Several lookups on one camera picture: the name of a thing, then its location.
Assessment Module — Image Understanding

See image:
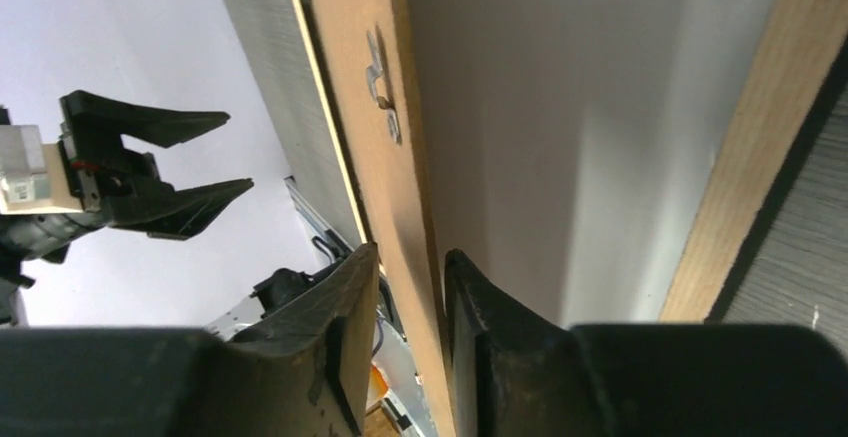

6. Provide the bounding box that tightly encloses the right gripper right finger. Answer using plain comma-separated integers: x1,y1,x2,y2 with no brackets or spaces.
444,249,847,436

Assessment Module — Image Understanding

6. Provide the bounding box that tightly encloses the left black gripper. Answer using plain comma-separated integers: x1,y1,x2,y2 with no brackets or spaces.
60,90,254,241

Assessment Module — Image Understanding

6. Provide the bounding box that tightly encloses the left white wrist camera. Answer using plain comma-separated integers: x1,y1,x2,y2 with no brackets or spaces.
1,125,83,215

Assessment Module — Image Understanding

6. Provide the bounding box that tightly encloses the wooden picture frame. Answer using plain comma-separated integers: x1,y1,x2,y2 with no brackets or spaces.
295,0,847,322

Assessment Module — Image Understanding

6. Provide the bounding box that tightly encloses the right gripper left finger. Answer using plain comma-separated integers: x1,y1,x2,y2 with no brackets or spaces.
1,243,379,436

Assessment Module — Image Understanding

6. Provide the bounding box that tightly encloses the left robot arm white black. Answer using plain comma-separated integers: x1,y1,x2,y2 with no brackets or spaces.
1,90,253,327

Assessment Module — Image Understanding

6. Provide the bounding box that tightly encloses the brown backing board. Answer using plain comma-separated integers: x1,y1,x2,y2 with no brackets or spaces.
311,0,457,436

